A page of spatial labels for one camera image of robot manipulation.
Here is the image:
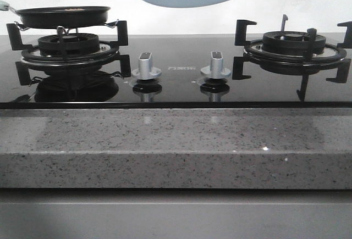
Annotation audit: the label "silver right stove knob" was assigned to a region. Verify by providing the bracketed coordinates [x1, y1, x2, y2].
[201, 51, 232, 79]

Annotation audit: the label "black left gas burner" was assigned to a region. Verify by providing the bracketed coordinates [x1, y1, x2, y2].
[38, 33, 100, 57]

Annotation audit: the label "black right gas burner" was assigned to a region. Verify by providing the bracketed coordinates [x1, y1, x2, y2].
[262, 31, 310, 56]

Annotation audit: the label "silver left stove knob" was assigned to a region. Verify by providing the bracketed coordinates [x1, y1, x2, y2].
[131, 52, 162, 80]

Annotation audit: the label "black pan support grate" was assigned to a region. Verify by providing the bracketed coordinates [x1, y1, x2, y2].
[232, 15, 351, 101]
[7, 20, 131, 85]

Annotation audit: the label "black gas burner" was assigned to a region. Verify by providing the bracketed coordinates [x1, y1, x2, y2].
[38, 33, 100, 57]
[262, 31, 310, 56]

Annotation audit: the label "silver stove knob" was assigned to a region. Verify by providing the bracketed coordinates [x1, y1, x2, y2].
[201, 51, 232, 79]
[131, 52, 162, 80]

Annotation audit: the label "wire pan support ring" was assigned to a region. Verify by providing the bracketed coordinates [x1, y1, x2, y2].
[13, 19, 120, 35]

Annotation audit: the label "black frying pan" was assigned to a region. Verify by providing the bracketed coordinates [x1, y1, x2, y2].
[1, 1, 110, 29]

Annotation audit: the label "black right pan support grate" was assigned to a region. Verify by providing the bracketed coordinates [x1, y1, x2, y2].
[232, 15, 351, 101]

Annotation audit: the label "brown meat slices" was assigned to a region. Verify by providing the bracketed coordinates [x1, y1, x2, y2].
[64, 8, 85, 12]

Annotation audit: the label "black left pan support grate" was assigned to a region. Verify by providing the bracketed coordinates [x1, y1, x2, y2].
[7, 20, 131, 85]

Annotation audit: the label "black glass cooktop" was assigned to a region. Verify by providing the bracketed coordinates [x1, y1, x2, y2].
[1, 34, 351, 109]

